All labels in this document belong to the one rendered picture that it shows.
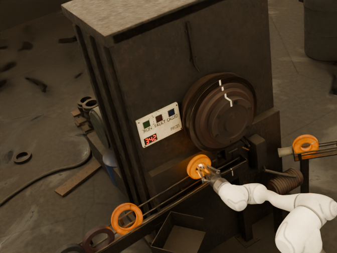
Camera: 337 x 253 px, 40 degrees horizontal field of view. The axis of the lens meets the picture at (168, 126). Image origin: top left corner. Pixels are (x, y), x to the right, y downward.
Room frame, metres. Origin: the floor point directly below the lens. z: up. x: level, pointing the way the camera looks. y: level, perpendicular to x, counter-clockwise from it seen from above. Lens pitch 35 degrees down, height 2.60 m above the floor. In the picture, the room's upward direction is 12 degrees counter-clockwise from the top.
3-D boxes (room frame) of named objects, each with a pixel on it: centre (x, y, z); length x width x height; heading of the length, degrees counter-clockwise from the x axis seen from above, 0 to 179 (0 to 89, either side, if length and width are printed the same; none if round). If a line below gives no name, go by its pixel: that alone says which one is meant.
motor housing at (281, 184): (2.17, -0.67, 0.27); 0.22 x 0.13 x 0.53; 113
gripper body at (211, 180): (1.95, -0.19, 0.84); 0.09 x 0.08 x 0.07; 23
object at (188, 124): (2.17, -0.31, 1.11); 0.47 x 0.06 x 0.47; 113
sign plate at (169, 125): (2.14, 0.05, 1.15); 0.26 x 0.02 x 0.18; 113
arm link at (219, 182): (1.88, -0.22, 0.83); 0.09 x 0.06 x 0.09; 113
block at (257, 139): (2.27, -0.52, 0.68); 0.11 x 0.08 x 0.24; 23
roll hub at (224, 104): (2.08, -0.35, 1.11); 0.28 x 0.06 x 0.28; 113
